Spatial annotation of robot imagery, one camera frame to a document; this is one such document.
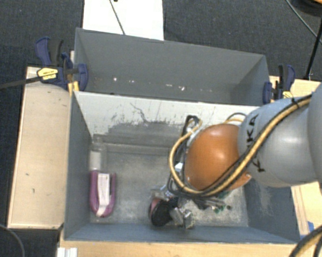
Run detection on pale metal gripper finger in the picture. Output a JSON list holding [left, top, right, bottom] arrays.
[[150, 184, 175, 201], [168, 205, 197, 230]]

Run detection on black and red round object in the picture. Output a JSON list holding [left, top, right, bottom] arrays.
[[147, 196, 178, 229]]

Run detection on grey metal bin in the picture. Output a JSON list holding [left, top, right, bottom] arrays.
[[56, 27, 319, 257]]

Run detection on purple and white oblong object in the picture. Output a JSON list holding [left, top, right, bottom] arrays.
[[86, 169, 118, 220]]

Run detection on pale wood flat board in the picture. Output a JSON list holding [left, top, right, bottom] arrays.
[[7, 65, 78, 234]]

